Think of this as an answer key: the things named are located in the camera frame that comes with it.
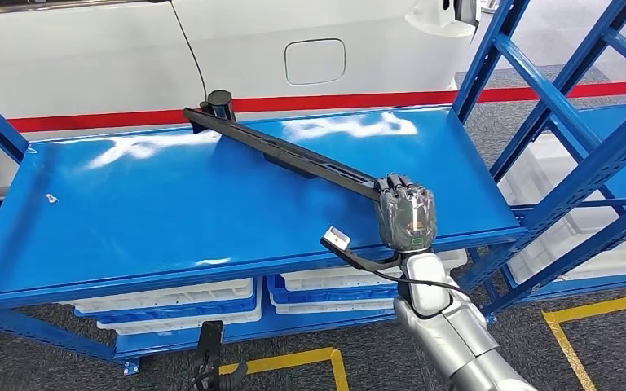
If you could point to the blue plastic crate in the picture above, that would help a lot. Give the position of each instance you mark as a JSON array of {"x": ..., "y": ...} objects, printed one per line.
[
  {"x": 318, "y": 296},
  {"x": 183, "y": 313}
]

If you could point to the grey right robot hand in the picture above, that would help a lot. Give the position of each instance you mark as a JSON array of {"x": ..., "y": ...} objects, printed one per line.
[{"x": 407, "y": 216}]

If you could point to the yellow floor tape square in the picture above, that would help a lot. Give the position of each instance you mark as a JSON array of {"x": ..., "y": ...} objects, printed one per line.
[
  {"x": 588, "y": 310},
  {"x": 291, "y": 358}
]

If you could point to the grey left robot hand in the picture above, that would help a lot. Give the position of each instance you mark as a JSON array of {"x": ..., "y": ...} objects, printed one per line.
[{"x": 236, "y": 372}]

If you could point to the black cylindrical post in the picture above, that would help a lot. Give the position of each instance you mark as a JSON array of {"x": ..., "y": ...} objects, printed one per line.
[{"x": 220, "y": 105}]

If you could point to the small white plastic clip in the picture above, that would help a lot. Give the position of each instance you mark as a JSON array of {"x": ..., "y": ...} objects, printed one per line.
[{"x": 52, "y": 198}]

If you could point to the white car body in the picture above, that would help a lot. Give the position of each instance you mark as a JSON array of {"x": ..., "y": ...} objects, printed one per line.
[{"x": 102, "y": 65}]

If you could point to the blue metal shelf rack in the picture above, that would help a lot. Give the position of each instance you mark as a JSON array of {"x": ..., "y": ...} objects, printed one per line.
[
  {"x": 183, "y": 216},
  {"x": 610, "y": 121}
]

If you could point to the long black plastic part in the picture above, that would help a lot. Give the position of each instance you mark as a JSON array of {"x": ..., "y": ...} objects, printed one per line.
[{"x": 291, "y": 155}]

